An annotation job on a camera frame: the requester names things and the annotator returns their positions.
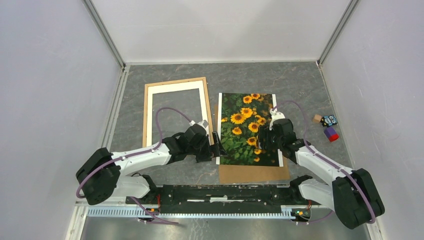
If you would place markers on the black blue toy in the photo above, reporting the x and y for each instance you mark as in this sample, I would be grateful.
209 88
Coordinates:
329 120

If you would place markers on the white slotted cable duct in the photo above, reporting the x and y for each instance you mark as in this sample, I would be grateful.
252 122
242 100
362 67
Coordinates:
136 212

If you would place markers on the brown backing board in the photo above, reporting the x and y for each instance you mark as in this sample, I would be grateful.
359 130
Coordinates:
232 174

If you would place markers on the wooden picture frame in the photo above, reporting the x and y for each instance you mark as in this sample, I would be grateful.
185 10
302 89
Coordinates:
144 116

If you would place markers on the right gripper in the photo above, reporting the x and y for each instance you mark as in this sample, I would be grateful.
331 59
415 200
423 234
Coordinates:
263 133

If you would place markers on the sunflower photo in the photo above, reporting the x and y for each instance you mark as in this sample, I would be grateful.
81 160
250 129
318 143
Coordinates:
239 119

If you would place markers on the white photo mat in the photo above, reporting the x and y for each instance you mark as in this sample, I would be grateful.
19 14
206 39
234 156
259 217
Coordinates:
150 112

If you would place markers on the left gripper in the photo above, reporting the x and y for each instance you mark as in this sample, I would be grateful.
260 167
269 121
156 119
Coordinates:
215 150

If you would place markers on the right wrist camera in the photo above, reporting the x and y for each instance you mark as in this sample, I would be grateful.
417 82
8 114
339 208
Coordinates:
275 115

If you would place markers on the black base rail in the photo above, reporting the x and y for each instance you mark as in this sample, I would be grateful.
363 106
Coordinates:
226 199

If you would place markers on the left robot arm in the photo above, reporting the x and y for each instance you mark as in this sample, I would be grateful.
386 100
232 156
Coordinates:
108 174

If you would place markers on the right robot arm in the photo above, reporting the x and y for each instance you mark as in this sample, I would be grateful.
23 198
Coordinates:
350 193

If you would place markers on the small wooden cube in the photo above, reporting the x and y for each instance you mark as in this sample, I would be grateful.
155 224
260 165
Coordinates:
317 118

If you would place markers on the red purple block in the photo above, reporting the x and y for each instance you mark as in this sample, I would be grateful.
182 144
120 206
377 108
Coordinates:
331 134

